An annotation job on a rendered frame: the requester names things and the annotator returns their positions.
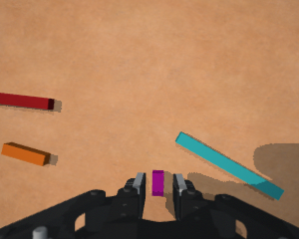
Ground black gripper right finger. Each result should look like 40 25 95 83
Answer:
172 173 299 239

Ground orange rod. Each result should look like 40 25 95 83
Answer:
1 142 51 166

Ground dark red rod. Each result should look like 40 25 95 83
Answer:
0 93 55 110

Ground magenta rod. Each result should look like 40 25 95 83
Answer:
151 170 163 196

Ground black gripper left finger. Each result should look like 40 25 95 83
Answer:
0 172 146 239

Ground turquoise rod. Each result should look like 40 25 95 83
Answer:
175 132 285 200

